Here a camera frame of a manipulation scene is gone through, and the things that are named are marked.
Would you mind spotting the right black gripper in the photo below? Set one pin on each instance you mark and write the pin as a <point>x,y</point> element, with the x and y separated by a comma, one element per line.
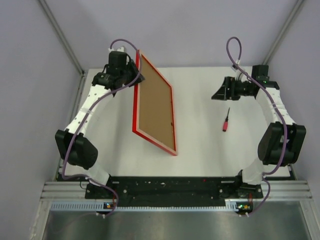
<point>223,93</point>

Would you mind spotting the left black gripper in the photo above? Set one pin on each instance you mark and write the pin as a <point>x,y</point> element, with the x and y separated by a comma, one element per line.
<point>130,64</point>

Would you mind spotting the red handled screwdriver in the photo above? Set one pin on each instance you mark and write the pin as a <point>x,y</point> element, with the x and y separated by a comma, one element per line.
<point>225,124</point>

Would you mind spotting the red picture frame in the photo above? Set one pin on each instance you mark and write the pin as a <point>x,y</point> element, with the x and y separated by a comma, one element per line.
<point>135,114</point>

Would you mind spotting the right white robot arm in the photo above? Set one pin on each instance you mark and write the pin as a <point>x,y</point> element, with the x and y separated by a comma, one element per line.
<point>282,141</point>

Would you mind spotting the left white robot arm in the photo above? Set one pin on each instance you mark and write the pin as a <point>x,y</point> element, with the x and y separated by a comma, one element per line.
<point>79,154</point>

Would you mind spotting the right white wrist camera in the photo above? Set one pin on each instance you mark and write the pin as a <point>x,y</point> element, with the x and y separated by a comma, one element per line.
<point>237,68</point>

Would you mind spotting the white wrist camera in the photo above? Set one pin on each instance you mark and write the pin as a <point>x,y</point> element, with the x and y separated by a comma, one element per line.
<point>237,68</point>
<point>122,49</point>

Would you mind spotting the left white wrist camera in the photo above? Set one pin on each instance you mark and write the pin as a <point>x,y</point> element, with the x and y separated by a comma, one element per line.
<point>122,49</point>

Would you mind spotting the left aluminium corner post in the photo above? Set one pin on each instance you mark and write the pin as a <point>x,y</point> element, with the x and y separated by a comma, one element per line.
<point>60,36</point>

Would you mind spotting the aluminium corner post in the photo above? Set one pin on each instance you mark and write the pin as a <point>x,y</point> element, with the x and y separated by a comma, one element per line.
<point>284,30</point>
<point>60,36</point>

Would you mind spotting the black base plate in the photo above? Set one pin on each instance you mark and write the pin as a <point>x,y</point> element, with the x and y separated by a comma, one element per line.
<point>159,188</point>

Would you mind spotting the white slotted cable duct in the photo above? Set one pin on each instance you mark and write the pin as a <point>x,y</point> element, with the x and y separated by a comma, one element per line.
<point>107,206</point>

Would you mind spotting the right aluminium corner post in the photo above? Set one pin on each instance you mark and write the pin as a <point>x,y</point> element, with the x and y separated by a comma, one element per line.
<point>284,30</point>

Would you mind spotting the aluminium front rail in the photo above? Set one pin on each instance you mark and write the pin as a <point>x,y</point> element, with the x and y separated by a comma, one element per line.
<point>287,190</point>

